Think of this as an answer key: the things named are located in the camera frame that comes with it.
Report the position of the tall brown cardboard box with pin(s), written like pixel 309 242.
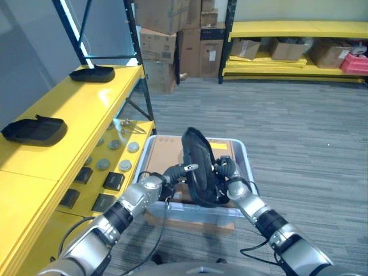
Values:
pixel 189 53

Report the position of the red plastic bin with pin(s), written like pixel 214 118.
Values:
pixel 355 64

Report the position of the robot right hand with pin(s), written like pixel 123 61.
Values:
pixel 227 166

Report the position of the black sole-shaped part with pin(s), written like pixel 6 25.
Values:
pixel 199 169
pixel 34 131
pixel 92 74

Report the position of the black and brown carton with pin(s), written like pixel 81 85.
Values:
pixel 212 53

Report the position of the small brown cardboard box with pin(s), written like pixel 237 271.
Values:
pixel 208 18

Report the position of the grey round disc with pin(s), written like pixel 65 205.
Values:
pixel 125 166
pixel 103 164
pixel 114 144
pixel 133 147

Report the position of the open cardboard box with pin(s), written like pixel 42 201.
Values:
pixel 244 49
pixel 287 50
pixel 327 54

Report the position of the yellow metal shelf unit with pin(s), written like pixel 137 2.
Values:
pixel 72 120

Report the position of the cardboard box with labels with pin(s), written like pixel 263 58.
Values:
pixel 157 46

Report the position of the translucent plastic box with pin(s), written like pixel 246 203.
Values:
pixel 244 161

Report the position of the grey robot torso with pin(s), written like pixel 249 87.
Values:
pixel 201 271

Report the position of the robot left arm silver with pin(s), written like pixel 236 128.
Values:
pixel 86 247

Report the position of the long yellow shelf unit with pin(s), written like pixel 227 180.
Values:
pixel 287 28

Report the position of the plain brown cardboard box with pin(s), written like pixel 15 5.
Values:
pixel 160 77

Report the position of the small black square box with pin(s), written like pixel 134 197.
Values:
pixel 114 181
pixel 69 198
pixel 83 175
pixel 103 202

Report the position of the small metal hardware piece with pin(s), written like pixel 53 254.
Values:
pixel 125 122
pixel 124 131

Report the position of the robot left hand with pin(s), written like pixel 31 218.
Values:
pixel 175 172

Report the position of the large brown cardboard box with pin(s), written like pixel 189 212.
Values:
pixel 161 14

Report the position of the robot right arm silver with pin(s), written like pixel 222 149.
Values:
pixel 276 227

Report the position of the flat cardboard base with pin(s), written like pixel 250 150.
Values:
pixel 187 225

